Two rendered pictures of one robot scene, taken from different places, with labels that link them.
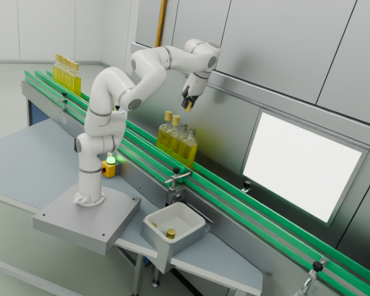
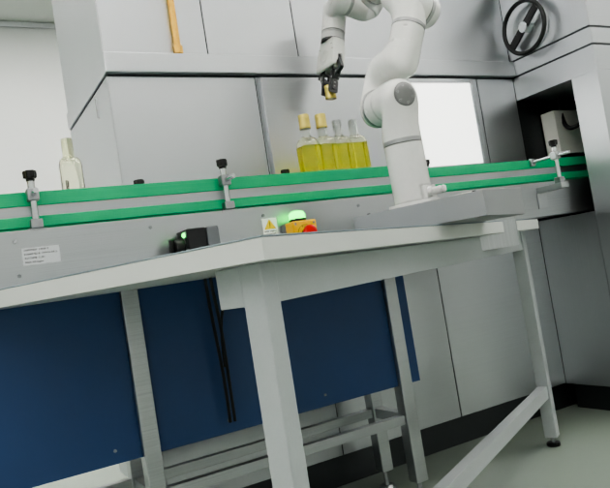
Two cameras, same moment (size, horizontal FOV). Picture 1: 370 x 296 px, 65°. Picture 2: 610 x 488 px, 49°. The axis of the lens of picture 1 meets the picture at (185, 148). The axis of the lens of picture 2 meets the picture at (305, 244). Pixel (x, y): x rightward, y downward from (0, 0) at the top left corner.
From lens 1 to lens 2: 231 cm
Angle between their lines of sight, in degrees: 72
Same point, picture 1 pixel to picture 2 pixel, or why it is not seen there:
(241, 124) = not seen: hidden behind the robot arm
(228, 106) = (346, 92)
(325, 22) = not seen: outside the picture
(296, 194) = (452, 153)
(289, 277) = (528, 200)
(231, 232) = not seen: hidden behind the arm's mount
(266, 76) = (363, 46)
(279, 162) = (424, 130)
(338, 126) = (445, 69)
